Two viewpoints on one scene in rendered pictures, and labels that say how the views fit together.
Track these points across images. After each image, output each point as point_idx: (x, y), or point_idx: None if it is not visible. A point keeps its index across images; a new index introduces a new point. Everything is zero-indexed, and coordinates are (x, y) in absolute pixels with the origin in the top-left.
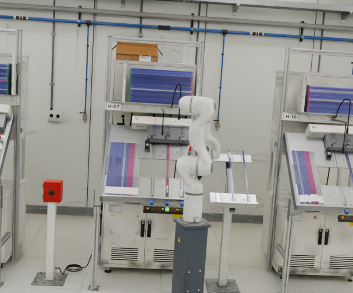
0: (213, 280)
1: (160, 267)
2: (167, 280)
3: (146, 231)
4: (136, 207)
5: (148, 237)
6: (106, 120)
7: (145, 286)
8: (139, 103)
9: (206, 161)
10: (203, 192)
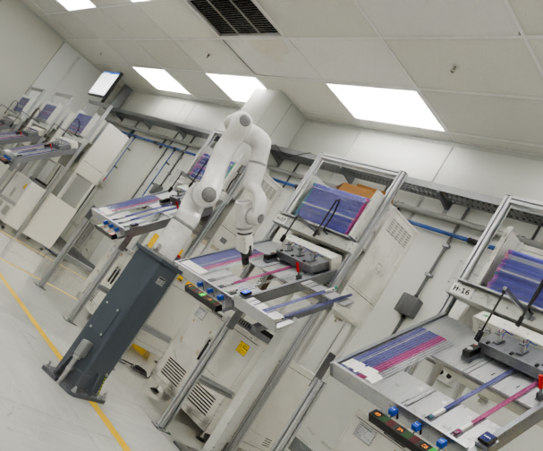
0: None
1: (187, 410)
2: (173, 422)
3: None
4: (216, 321)
5: None
6: (269, 234)
7: (141, 399)
8: (302, 222)
9: (202, 180)
10: (187, 223)
